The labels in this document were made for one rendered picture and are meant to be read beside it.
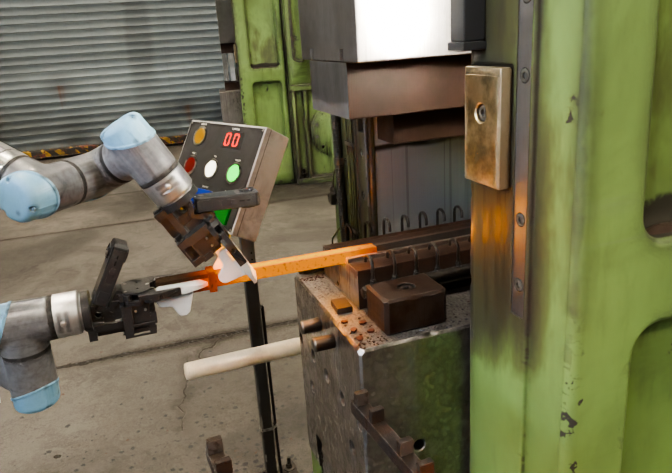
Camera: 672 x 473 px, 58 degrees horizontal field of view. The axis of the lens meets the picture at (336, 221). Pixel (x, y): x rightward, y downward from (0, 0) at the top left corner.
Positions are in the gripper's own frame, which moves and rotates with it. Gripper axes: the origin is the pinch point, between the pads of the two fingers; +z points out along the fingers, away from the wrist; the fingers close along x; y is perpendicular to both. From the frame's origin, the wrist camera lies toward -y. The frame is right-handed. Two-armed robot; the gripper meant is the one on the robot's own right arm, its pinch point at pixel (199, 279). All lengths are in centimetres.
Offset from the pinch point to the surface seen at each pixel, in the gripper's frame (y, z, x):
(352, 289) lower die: 5.9, 27.7, 4.4
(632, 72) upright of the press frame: -34, 48, 48
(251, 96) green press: 9, 114, -472
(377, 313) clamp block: 5.9, 27.7, 16.2
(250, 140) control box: -17, 21, -46
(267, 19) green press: -59, 137, -474
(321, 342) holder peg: 12.5, 19.2, 9.8
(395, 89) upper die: -31.2, 36.3, 7.8
